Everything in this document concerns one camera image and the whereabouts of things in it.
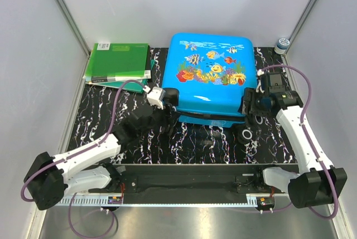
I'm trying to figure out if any aluminium frame rail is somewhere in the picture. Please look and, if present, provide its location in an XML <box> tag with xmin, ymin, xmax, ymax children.
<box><xmin>55</xmin><ymin>0</ymin><xmax>90</xmax><ymax>58</ymax></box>

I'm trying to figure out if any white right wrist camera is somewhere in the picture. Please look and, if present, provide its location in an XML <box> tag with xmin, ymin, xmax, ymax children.
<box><xmin>255</xmin><ymin>69</ymin><xmax>266</xmax><ymax>95</ymax></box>

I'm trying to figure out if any green plastic folder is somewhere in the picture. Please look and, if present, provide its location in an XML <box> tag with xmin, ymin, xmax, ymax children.
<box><xmin>85</xmin><ymin>42</ymin><xmax>149</xmax><ymax>77</ymax></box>

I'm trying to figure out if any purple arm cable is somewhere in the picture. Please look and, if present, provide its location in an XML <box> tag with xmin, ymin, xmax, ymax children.
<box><xmin>259</xmin><ymin>64</ymin><xmax>339</xmax><ymax>220</ymax></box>
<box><xmin>21</xmin><ymin>79</ymin><xmax>150</xmax><ymax>238</ymax></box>

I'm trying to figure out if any blue suitcase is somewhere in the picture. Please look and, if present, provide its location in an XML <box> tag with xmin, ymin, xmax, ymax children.
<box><xmin>161</xmin><ymin>33</ymin><xmax>257</xmax><ymax>144</ymax></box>

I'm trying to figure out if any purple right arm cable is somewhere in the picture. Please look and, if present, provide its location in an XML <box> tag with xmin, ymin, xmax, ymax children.
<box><xmin>259</xmin><ymin>64</ymin><xmax>339</xmax><ymax>220</ymax></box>

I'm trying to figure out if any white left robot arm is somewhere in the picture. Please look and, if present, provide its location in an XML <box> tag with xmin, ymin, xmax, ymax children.
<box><xmin>23</xmin><ymin>105</ymin><xmax>180</xmax><ymax>211</ymax></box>

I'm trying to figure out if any blue capped bottle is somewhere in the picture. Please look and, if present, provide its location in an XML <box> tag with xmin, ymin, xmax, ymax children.
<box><xmin>274</xmin><ymin>38</ymin><xmax>290</xmax><ymax>55</ymax></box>

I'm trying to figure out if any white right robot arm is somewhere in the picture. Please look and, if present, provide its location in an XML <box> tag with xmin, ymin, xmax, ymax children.
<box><xmin>241</xmin><ymin>71</ymin><xmax>348</xmax><ymax>208</ymax></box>

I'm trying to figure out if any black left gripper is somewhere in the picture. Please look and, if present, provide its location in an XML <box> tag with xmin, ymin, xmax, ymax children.
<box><xmin>139</xmin><ymin>102</ymin><xmax>181</xmax><ymax>139</ymax></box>

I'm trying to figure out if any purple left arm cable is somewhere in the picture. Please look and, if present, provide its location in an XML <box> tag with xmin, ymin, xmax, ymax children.
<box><xmin>21</xmin><ymin>79</ymin><xmax>150</xmax><ymax>238</ymax></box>

